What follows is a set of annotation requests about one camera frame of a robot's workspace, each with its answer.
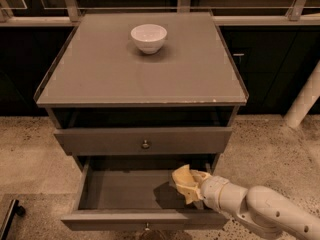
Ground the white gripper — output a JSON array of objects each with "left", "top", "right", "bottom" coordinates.
[{"left": 176, "top": 170, "right": 229, "bottom": 212}]

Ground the yellow sponge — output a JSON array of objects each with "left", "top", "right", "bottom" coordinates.
[{"left": 172, "top": 165, "right": 194, "bottom": 194}]

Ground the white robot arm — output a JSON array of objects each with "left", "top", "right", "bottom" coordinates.
[{"left": 173, "top": 63, "right": 320, "bottom": 240}]

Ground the grey top drawer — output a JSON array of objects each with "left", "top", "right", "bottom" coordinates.
[{"left": 54, "top": 127, "right": 232, "bottom": 156}]

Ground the brass top drawer knob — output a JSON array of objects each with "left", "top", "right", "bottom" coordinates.
[{"left": 141, "top": 140, "right": 150, "bottom": 149}]

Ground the brass drawer knob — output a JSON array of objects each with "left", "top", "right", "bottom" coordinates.
[
  {"left": 144, "top": 223, "right": 151, "bottom": 232},
  {"left": 141, "top": 140, "right": 150, "bottom": 149}
]

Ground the brass middle drawer knob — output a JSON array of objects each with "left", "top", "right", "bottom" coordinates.
[{"left": 144, "top": 223, "right": 151, "bottom": 232}]

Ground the grey open middle drawer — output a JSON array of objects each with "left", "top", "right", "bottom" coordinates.
[{"left": 61, "top": 155, "right": 227, "bottom": 231}]

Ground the grey drawer cabinet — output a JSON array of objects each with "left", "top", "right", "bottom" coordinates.
[{"left": 33, "top": 11, "right": 250, "bottom": 172}]

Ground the white ceramic bowl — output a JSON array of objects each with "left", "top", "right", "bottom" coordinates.
[{"left": 130, "top": 24, "right": 167, "bottom": 54}]

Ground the black wheeled cart base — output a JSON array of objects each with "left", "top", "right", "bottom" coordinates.
[{"left": 0, "top": 199, "right": 26, "bottom": 240}]

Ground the metal window railing frame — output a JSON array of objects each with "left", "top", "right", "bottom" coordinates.
[{"left": 0, "top": 0, "right": 320, "bottom": 26}]

